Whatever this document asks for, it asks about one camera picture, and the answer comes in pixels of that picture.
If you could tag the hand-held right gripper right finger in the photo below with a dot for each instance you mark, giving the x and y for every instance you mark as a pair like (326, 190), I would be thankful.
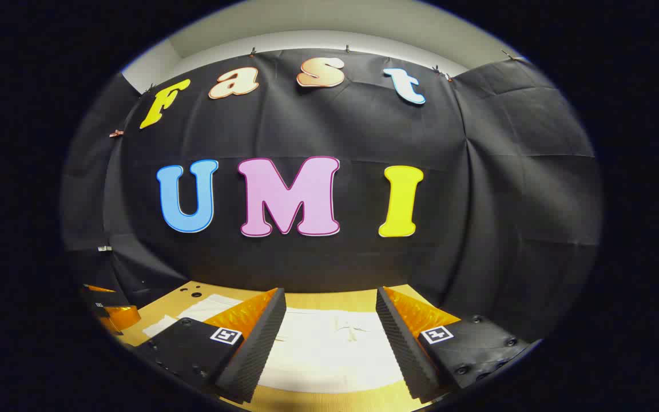
(404, 349)

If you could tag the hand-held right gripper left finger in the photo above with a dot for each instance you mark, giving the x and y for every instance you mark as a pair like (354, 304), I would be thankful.
(255, 349)

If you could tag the black backdrop cloth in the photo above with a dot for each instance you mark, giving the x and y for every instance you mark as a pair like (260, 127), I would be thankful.
(364, 131)

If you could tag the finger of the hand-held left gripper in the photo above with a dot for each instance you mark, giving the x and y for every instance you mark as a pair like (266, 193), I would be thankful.
(106, 297)
(123, 317)

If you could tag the white jeans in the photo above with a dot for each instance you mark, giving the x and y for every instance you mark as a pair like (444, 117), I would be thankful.
(329, 349)

